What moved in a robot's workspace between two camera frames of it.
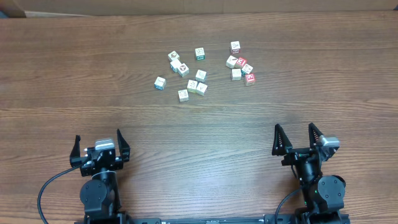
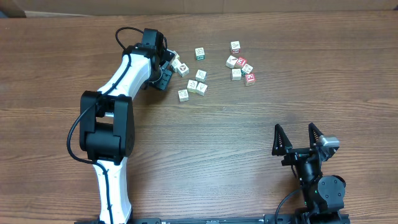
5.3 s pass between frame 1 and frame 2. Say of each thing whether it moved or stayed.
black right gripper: stayed
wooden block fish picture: stayed
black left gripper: moved
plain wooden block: stayed
